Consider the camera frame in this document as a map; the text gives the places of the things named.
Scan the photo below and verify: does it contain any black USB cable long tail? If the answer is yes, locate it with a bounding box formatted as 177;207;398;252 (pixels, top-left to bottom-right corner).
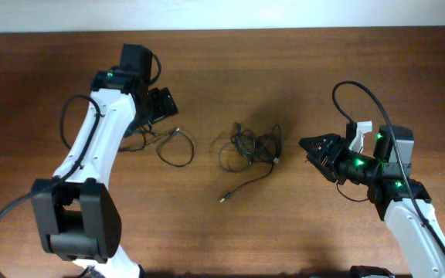
219;122;283;204

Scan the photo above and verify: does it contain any thin black USB cable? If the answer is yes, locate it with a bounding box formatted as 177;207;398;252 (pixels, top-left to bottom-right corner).
118;124;195;168

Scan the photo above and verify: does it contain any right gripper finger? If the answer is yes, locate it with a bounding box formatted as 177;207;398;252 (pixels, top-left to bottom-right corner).
299;134;341;151
307;151;337;182

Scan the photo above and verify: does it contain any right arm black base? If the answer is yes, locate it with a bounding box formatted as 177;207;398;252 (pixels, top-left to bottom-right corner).
348;266;396;278

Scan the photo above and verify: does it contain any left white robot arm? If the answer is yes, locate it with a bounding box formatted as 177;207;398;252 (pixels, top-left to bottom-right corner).
31;44;178;277

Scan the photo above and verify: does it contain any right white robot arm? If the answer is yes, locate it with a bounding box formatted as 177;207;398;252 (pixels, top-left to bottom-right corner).
299;125;445;277

